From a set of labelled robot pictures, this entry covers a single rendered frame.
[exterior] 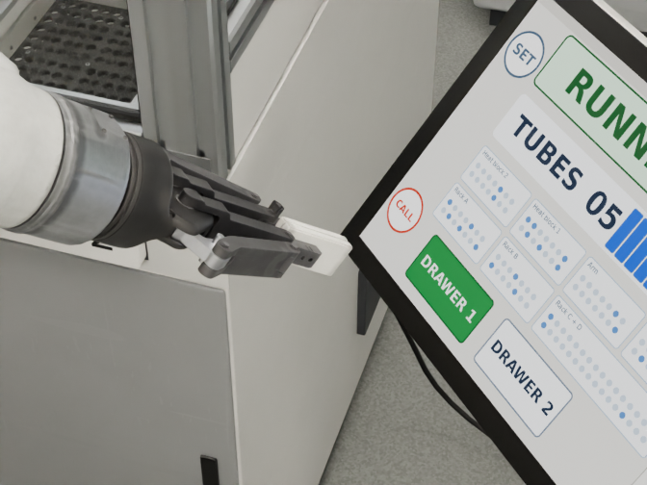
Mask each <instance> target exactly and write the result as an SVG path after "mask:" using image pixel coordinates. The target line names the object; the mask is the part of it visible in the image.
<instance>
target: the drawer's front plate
mask: <svg viewBox="0 0 647 485"><path fill-rule="evenodd" d="M0 237H1V238H5V239H10V240H14V241H18V242H22V243H29V244H33V245H37V246H42V247H46V248H50V249H54V250H59V251H62V252H66V253H71V254H75V255H79V256H83V257H88V258H92V259H95V260H99V261H104V262H108V263H112V264H116V265H121V266H125V267H129V268H139V267H140V266H141V264H142V262H143V260H144V258H145V257H146V251H145V243H142V244H140V245H137V246H135V247H131V248H118V247H114V246H111V245H107V244H104V243H101V242H100V243H98V244H100V245H105V246H109V247H112V248H113V251H112V250H107V249H103V248H99V247H95V246H91V243H92V242H93V241H88V242H84V243H82V244H76V245H66V244H62V243H58V242H52V241H49V240H45V239H41V238H37V237H34V236H30V235H26V234H16V233H13V232H9V231H6V230H4V229H2V228H0Z"/></svg>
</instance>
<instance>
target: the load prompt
mask: <svg viewBox="0 0 647 485"><path fill-rule="evenodd" d="M531 83H532V84H533V85H534V86H535V87H536V88H537V89H538V90H539V91H540V92H541V93H542V94H543V95H544V96H545V97H547V98H548V99H549V100H550V101H551V102H552V103H553V104H554V105H555V106H556V107H557V108H558V109H559V110H560V111H561V112H562V113H563V114H564V115H565V116H566V117H567V118H568V119H569V120H570V121H571V122H572V123H573V124H575V125H576V126H577V127H578V128H579V129H580V130H581V131H582V132H583V133H584V134H585V135H586V136H587V137H588V138H589V139H590V140H591V141H592V142H593V143H594V144H595V145H596V146H597V147H598V148H599V149H600V150H601V151H603V152H604V153H605V154H606V155H607V156H608V157H609V158H610V159H611V160H612V161H613V162H614V163H615V164H616V165H617V166H618V167H619V168H620V169H621V170H622V171H623V172H624V173H625V174H626V175H627V176H628V177H629V178H630V179H632V180H633V181H634V182H635V183H636V184H637V185H638V186H639V187H640V188H641V189H642V190H643V191H644V192H645V193H646V194H647V101H646V100H645V99H644V98H643V97H642V96H641V95H640V94H639V93H638V92H636V91H635V90H634V89H633V88H632V87H631V86H630V85H629V84H627V83H626V82H625V81H624V80H623V79H622V78H621V77H620V76H619V75H617V74H616V73H615V72H614V71H613V70H612V69H611V68H610V67H608V66H607V65H606V64H605V63H604V62H603V61H602V60H601V59H599V58H598V57H597V56H596V55H595V54H594V53H593V52H592V51H591V50H589V49H588V48H587V47H586V46H585V45H584V44H583V43H582V42H580V41H579V40H578V39H577V38H576V37H575V36H574V35H573V34H571V33H570V32H569V34H568V35H567V36H566V38H565V39H564V40H563V42H562V43H561V44H560V45H559V47H558V48H557V49H556V51H555V52H554V53H553V55H552V56H551V57H550V59H549V60H548V61H547V62H546V63H545V64H544V65H543V67H542V68H541V69H540V71H539V72H538V73H537V74H536V76H535V77H534V78H533V80H532V81H531Z"/></svg>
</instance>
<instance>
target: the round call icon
mask: <svg viewBox="0 0 647 485"><path fill-rule="evenodd" d="M431 208H432V205H431V204H430V203H429V201H428V200H427V199H426V198H425V197H424V196H423V194H422V193H421V192H420V191H419V190H418V189H417V187H416V186H415V185H414V184H413V183H412V182H411V181H410V179H409V178H408V177H407V176H406V177H405V179H404V180H403V181H402V183H401V184H400V186H399V187H398V188H397V190H396V191H395V192H394V194H393V195H392V196H391V198H390V199H389V200H388V202H387V203H386V204H385V205H384V207H383V208H382V209H381V211H380V212H379V213H378V215H379V216H380V218H381V219H382V220H383V221H384V222H385V224H386V225H387V226H388V227H389V228H390V230H391V231H392V232H393V233H394V235H395V236H396V237H397V238H398V239H399V241H400V242H401V243H402V244H404V243H405V242H406V240H407V239H408V238H409V236H410V235H411V234H412V232H413V231H414V230H415V229H416V227H417V226H418V225H419V223H420V222H421V221H422V220H423V218H424V217H425V216H426V214H427V213H428V211H429V210H430V209H431Z"/></svg>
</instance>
